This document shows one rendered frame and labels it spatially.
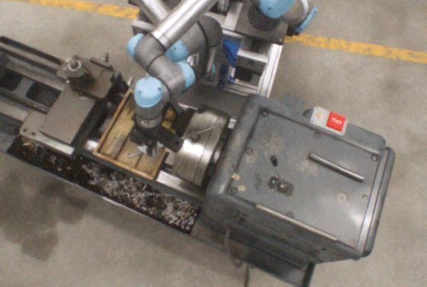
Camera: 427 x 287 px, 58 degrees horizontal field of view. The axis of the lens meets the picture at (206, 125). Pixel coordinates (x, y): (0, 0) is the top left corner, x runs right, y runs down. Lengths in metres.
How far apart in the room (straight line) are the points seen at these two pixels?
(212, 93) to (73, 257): 1.38
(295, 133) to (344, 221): 0.34
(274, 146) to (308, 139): 0.13
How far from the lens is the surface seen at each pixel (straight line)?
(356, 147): 1.51
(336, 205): 1.42
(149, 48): 1.15
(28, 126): 1.93
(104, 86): 1.78
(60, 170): 2.20
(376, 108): 3.14
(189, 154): 1.42
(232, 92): 2.64
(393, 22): 3.64
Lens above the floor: 2.56
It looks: 68 degrees down
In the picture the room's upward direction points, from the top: 6 degrees clockwise
